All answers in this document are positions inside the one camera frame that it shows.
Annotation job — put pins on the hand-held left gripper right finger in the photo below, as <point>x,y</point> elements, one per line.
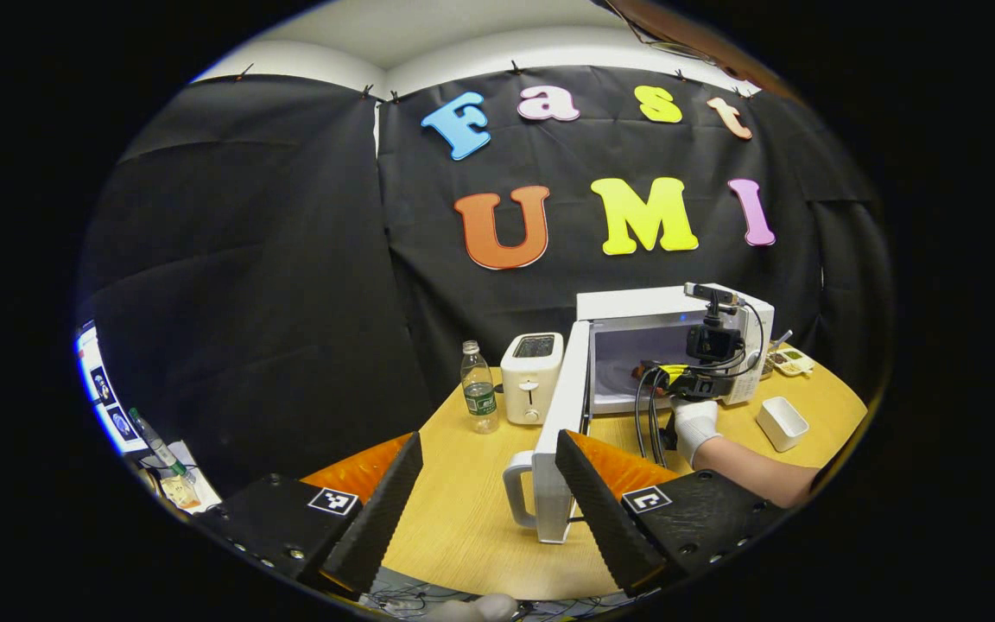
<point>605,518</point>

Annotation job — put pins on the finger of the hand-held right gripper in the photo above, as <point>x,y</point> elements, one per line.
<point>670,375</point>

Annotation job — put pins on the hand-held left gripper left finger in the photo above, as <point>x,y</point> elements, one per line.
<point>381,518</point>

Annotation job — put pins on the reddish brown meat piece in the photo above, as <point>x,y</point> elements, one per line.
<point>640,373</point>

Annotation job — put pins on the white microwave oven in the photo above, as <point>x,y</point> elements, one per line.
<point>627,304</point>

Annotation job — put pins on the white divided dish with beans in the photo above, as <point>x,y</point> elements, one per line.
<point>793,361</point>

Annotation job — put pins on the small white rectangular tray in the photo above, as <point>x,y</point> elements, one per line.
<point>781,423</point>

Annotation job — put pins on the white toaster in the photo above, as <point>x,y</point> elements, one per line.
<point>532,380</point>

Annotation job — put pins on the clear plastic water bottle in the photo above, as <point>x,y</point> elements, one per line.
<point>480,393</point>

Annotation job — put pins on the cluttered white side table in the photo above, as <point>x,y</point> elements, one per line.
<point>191,484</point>

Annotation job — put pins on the green marker pen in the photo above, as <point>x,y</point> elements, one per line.
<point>154,442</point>

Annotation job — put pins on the black backdrop cloth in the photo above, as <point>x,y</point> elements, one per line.
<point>290,259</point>

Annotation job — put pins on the brown blurred object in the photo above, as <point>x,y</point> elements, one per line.
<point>705,43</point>

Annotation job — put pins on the white blue-edged board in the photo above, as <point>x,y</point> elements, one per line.
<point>104,389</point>

